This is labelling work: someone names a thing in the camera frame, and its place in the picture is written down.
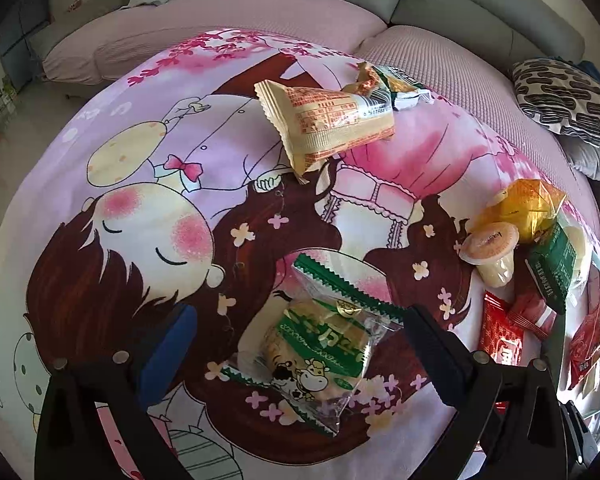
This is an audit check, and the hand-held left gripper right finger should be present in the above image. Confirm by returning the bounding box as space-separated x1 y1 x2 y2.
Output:
402 305 571 480

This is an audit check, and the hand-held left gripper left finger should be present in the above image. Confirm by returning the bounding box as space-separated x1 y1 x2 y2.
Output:
34 304 198 480

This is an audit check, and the long red snack packet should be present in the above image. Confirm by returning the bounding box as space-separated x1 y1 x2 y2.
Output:
477 290 526 368

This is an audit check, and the red striped snack packet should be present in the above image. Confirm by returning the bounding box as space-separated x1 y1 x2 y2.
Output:
507 292 558 341

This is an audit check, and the clear green-trimmed pastry packet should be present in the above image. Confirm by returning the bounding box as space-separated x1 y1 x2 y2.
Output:
220 252 406 438

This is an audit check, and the jelly cup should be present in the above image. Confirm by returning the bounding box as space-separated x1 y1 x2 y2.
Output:
459 222 521 288

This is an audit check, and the teal-edged white tray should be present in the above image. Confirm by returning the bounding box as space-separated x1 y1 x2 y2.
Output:
542 247 600 421

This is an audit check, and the dark green snack packet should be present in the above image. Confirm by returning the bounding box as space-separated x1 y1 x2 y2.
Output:
525 220 581 313

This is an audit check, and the red gold candy packet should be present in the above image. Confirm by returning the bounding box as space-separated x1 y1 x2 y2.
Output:
565 300 600 391

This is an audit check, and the yellow snack packet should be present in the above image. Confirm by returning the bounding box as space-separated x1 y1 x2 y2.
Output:
467 179 568 246

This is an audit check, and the pale bun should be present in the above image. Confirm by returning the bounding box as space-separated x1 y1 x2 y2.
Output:
565 225 593 286

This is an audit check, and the beige orange snack packet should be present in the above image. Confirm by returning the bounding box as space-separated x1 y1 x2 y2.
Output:
254 80 397 184

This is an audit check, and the green white chips packet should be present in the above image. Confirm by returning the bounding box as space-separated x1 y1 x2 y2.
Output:
342 61 433 113

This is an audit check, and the printed cartoon blanket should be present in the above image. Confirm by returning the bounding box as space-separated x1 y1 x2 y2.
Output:
0 27 600 480

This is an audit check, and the grey pillow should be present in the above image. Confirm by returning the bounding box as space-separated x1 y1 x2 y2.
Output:
562 132 600 186

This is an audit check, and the black white patterned pillow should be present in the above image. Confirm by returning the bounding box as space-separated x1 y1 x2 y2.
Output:
511 57 600 151

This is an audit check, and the blue cloth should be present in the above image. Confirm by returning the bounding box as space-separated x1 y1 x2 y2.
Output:
577 60 600 86

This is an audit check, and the pink sofa cover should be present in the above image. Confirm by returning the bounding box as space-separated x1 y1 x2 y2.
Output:
40 0 596 196

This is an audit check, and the grey sofa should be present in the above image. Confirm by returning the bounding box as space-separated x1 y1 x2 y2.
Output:
0 0 600 271

